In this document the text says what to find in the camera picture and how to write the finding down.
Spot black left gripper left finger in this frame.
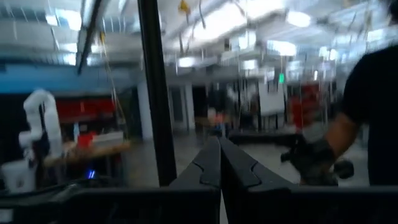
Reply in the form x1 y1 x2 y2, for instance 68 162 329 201
62 136 221 224

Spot person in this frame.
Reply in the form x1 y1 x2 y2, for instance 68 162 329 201
323 0 398 187

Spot person's forearm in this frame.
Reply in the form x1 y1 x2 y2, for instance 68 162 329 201
323 112 362 158

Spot person's hand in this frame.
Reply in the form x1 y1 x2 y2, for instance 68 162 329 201
287 133 340 187

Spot red storage bins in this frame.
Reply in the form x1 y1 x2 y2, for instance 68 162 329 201
55 98 116 123

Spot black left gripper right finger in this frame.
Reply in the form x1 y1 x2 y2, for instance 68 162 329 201
219 136 398 224

